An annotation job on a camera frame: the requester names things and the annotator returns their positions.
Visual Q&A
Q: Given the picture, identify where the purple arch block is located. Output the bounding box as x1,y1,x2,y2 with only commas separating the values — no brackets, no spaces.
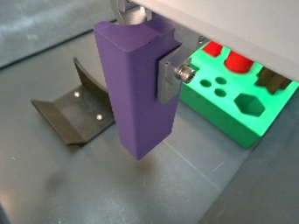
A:
93,15,178,159

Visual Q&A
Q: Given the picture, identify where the dark grey curved holder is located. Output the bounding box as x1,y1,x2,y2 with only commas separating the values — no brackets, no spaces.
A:
31,58,114,145

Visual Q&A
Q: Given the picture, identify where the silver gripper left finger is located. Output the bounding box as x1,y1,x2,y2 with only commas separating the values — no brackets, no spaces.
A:
109,0,146,25

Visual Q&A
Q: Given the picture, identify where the red rectangular block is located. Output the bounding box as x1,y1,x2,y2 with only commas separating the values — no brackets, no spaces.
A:
202,41,222,57

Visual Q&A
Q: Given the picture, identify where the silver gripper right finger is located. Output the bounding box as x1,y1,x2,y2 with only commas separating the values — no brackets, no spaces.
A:
157,45,196,104

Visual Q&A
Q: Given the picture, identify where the green shape sorter board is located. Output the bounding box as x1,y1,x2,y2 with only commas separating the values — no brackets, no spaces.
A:
180,44,299,149

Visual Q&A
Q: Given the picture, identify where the brown star block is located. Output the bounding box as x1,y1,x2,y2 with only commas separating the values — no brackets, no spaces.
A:
254,67,292,95

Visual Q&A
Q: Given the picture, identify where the tall red cylinder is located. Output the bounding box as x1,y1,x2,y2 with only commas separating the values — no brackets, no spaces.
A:
224,51,253,74

